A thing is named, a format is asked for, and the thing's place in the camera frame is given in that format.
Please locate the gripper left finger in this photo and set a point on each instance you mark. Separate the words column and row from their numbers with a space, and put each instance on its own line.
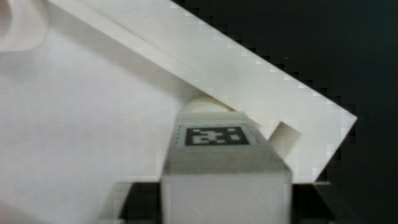
column 140, row 211

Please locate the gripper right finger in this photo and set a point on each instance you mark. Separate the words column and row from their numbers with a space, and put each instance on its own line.
column 318, row 207

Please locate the white table leg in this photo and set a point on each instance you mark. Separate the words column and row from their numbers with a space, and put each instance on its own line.
column 225, row 179

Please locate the white square table top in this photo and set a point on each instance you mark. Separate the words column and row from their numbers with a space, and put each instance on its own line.
column 106, row 63

